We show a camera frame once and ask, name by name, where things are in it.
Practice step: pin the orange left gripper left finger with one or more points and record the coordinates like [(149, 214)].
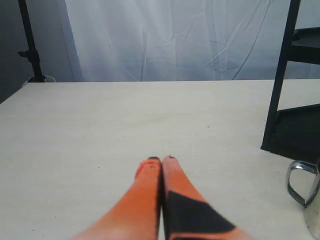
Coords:
[(136, 215)]

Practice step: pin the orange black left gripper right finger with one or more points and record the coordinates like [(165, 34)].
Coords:
[(187, 215)]

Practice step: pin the shiny chrome metal pot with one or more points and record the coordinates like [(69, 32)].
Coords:
[(311, 199)]

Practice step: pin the black metal shelf rack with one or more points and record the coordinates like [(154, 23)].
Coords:
[(292, 128)]

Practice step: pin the white backdrop curtain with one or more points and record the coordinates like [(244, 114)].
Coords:
[(173, 40)]

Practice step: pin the black light stand pole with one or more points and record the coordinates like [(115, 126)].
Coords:
[(31, 53)]

